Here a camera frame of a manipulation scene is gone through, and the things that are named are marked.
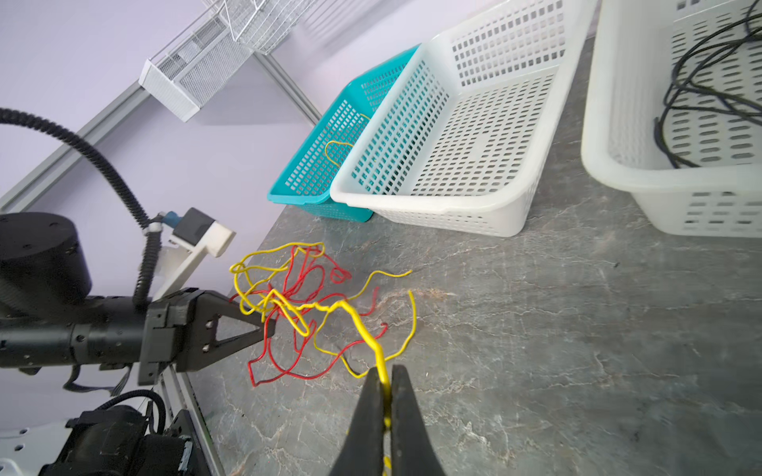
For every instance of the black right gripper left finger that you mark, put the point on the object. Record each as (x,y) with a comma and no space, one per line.
(362,451)

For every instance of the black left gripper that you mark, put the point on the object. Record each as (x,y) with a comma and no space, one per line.
(167,320)

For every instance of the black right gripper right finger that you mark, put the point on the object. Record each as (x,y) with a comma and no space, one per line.
(412,452)

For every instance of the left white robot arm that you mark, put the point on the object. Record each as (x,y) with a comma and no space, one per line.
(50,318)

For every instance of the teal plastic basket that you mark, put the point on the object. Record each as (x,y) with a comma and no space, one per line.
(306,180)

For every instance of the white plastic basket middle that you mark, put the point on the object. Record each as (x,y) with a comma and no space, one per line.
(461,139)

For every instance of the white plastic basket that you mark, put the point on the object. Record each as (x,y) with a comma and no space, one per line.
(461,139)
(654,126)

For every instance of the white plastic basket right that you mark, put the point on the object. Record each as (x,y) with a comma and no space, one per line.
(654,126)

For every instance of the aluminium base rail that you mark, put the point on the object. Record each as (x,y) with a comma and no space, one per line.
(185,421)

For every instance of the white mesh wall box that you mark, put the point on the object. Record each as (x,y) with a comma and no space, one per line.
(194,66)

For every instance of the white wire shelf rack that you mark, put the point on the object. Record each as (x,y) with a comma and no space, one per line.
(262,26)

